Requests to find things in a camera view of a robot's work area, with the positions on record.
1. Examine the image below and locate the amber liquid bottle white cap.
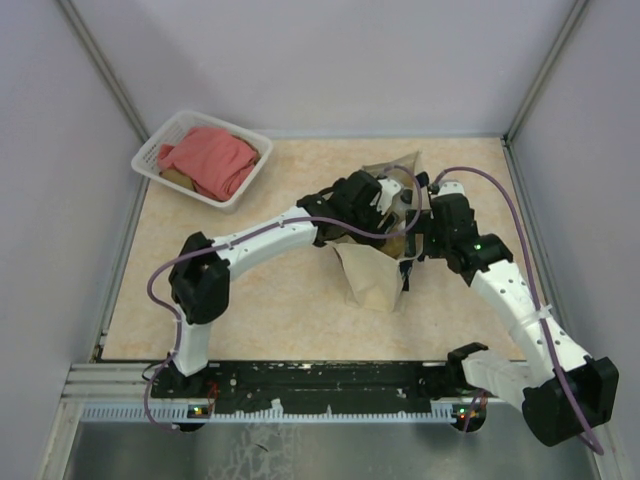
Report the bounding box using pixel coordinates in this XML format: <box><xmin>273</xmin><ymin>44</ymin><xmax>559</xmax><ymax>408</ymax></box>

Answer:
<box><xmin>380</xmin><ymin>236</ymin><xmax>405</xmax><ymax>259</ymax></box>

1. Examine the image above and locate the white bottle grey cap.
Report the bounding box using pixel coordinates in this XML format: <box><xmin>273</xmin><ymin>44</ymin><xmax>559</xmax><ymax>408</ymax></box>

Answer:
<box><xmin>400</xmin><ymin>188</ymin><xmax>413</xmax><ymax>206</ymax></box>

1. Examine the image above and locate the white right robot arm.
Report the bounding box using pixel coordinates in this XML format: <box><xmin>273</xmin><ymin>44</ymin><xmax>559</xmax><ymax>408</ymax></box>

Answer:
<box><xmin>406</xmin><ymin>193</ymin><xmax>619</xmax><ymax>446</ymax></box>

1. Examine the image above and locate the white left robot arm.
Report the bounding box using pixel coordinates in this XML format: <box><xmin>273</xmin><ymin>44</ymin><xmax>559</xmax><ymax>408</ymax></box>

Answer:
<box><xmin>169</xmin><ymin>170</ymin><xmax>403</xmax><ymax>397</ymax></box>

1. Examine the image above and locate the pink cloth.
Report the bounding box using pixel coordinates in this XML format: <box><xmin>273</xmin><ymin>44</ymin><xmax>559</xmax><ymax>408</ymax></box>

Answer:
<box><xmin>157</xmin><ymin>127</ymin><xmax>259</xmax><ymax>202</ymax></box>

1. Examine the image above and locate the brown item in basket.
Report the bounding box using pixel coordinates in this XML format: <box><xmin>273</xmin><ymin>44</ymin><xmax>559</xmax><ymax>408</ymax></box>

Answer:
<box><xmin>160</xmin><ymin>169</ymin><xmax>195</xmax><ymax>191</ymax></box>

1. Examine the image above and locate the white plastic basket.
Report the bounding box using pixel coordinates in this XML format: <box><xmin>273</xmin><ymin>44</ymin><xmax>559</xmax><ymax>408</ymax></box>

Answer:
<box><xmin>131</xmin><ymin>110</ymin><xmax>274</xmax><ymax>214</ymax></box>

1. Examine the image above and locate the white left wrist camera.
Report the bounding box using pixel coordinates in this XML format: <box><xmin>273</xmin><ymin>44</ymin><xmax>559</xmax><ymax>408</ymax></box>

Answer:
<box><xmin>376</xmin><ymin>177</ymin><xmax>404</xmax><ymax>214</ymax></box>

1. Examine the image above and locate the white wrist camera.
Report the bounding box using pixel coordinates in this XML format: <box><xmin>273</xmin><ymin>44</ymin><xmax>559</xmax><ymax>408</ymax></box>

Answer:
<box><xmin>431</xmin><ymin>180</ymin><xmax>466</xmax><ymax>200</ymax></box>
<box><xmin>376</xmin><ymin>177</ymin><xmax>404</xmax><ymax>214</ymax></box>

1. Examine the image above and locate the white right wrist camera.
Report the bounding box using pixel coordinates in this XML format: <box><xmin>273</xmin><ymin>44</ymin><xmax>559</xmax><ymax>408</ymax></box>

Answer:
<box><xmin>431</xmin><ymin>180</ymin><xmax>466</xmax><ymax>200</ymax></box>

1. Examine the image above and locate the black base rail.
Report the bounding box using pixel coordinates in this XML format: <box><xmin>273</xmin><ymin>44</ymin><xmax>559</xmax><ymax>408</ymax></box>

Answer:
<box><xmin>143</xmin><ymin>359</ymin><xmax>491</xmax><ymax>432</ymax></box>

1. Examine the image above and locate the aluminium frame post left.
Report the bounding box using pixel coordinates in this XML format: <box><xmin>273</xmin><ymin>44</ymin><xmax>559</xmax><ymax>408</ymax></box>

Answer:
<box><xmin>54</xmin><ymin>0</ymin><xmax>150</xmax><ymax>143</ymax></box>

